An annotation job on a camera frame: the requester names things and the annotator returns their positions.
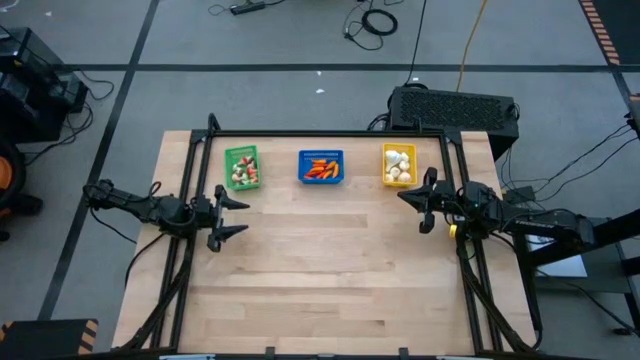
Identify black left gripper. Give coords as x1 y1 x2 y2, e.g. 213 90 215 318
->
197 184 251 253

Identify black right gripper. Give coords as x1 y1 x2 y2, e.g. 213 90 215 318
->
397 166 462 235

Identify yellow plastic basket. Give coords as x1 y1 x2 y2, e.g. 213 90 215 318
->
382 142 420 190

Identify green plastic basket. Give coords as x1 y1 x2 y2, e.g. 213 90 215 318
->
223 144 263 192

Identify black computer case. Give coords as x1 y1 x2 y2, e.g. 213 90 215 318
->
387 84 521 161

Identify blue plastic basket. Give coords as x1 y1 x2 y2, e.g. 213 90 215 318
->
297 148 346 186

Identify white paper sheet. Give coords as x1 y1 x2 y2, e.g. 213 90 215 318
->
524 234 589 279

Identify black metal side cart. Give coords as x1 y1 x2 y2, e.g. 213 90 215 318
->
509 214 640 351

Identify black metal beam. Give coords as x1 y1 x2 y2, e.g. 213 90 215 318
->
524 208 640 269

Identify black power strip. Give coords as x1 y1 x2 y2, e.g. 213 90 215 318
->
228 1 267 16

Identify black box yellow stripes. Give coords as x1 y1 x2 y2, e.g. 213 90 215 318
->
0 318 100 360

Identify black and orange machine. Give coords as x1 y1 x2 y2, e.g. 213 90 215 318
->
0 141 45 242

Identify black equipment stack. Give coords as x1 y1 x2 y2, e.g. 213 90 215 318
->
0 27 89 144

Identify black metal table frame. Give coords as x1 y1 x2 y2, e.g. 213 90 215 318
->
119 112 539 354

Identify black floor cable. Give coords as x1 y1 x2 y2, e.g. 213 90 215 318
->
403 0 429 86

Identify yellow floor cable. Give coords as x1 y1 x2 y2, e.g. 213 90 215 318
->
455 0 489 94

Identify coiled black cable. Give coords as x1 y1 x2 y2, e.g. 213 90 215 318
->
342 0 400 52

